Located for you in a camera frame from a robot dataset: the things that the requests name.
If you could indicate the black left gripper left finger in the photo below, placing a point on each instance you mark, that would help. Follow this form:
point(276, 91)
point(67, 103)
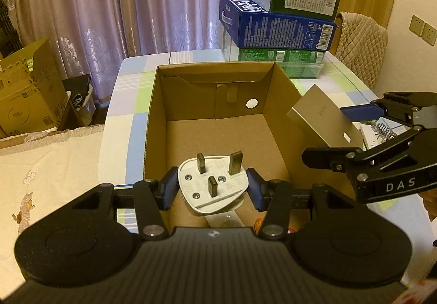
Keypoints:
point(97, 234)

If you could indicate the cream cartoon bedsheet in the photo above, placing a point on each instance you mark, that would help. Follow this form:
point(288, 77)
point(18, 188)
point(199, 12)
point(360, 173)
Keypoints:
point(40, 172)

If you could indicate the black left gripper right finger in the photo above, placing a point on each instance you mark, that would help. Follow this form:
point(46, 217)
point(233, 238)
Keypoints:
point(330, 235)

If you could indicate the pink sheer curtain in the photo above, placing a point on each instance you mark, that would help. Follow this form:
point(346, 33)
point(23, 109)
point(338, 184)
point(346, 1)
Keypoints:
point(94, 36)

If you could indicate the person's right hand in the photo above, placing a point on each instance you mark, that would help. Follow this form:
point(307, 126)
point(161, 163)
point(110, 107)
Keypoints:
point(430, 203)

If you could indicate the chair with quilted beige cover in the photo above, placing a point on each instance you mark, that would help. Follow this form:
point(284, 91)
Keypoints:
point(360, 43)

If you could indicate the cardboard box on floor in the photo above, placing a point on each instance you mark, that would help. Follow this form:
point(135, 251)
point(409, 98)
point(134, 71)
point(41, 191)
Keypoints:
point(33, 97)

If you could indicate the checked tablecloth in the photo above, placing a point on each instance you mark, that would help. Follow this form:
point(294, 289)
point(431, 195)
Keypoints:
point(122, 151)

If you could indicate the metal wire rack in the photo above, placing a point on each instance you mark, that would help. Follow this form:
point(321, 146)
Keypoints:
point(380, 131)

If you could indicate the double wall socket plate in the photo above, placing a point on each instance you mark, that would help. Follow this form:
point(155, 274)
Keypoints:
point(423, 30)

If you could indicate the white Midea remote control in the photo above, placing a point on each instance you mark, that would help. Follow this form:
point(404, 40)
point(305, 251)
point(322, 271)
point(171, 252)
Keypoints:
point(227, 219)

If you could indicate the light green product box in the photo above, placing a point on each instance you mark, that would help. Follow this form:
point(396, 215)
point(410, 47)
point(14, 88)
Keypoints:
point(297, 64)

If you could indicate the white UK plug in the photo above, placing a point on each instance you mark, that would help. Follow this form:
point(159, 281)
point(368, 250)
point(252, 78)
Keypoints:
point(213, 184)

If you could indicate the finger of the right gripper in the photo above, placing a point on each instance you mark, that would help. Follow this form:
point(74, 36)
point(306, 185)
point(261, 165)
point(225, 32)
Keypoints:
point(407, 108)
point(328, 158)

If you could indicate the black waste bin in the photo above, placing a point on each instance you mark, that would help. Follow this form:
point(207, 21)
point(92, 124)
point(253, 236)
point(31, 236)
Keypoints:
point(81, 96)

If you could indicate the blue product box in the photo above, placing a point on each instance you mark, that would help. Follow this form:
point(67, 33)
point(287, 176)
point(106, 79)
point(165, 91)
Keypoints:
point(251, 26)

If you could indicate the open brown cardboard box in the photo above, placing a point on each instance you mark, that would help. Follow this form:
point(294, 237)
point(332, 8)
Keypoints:
point(225, 107)

